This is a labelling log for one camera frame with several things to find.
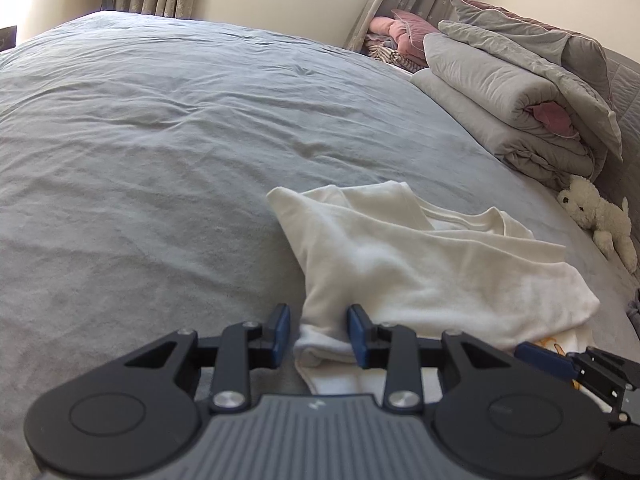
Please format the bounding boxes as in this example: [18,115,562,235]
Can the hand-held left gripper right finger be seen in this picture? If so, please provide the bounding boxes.
[346,303,513,413]

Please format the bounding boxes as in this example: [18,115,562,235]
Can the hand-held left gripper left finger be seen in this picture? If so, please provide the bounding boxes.
[122,302,292,413]

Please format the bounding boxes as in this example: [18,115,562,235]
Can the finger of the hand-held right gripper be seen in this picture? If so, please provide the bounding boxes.
[515,341,640,413]

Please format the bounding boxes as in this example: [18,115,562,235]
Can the white long-sleeve shirt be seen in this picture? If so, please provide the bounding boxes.
[266,181,601,397]

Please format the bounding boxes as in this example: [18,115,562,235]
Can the folded grey clothes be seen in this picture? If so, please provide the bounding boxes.
[626,287,640,332]

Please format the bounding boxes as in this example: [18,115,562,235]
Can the pink clothes pile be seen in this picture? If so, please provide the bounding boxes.
[362,9,442,72]

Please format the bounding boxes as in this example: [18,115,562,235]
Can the white plush toy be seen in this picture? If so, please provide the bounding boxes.
[556,175,639,274]

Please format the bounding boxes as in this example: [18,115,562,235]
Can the grey bed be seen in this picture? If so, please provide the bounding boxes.
[0,10,640,480]

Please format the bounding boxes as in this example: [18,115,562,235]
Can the grey quilted headboard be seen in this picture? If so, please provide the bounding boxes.
[596,45,640,273]

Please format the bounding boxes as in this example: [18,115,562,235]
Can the folded grey quilt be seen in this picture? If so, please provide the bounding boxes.
[410,20,609,192]

